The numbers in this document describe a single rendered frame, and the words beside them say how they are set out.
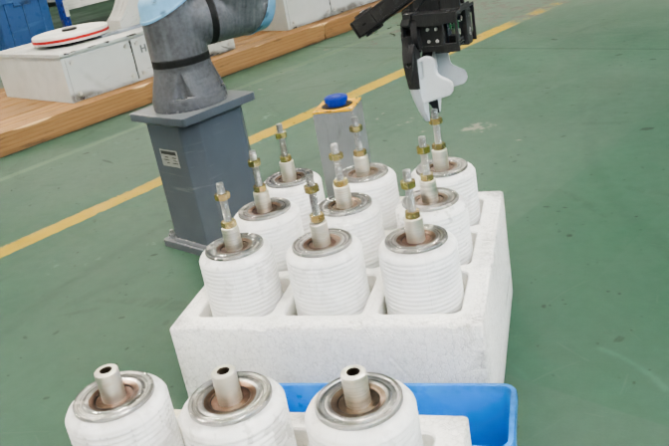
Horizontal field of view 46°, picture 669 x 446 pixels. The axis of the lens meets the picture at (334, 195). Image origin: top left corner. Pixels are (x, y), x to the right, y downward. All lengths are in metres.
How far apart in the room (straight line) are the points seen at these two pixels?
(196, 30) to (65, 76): 1.56
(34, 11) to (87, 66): 2.53
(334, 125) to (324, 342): 0.48
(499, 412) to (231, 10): 0.98
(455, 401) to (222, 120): 0.86
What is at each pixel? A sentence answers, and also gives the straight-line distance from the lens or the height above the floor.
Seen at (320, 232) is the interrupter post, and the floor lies 0.27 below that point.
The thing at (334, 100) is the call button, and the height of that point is 0.33.
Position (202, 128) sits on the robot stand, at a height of 0.27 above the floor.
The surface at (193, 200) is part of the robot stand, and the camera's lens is 1.61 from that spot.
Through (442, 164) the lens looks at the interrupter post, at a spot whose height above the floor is 0.26.
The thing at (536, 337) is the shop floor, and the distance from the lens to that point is 1.20.
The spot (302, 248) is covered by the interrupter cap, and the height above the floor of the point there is 0.25.
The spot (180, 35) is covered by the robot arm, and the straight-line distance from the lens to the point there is 1.56.
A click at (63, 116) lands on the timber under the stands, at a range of 2.99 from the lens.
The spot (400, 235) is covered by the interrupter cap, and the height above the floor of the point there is 0.25.
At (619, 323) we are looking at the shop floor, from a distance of 1.24.
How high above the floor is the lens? 0.65
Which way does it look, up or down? 21 degrees down
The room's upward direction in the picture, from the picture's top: 10 degrees counter-clockwise
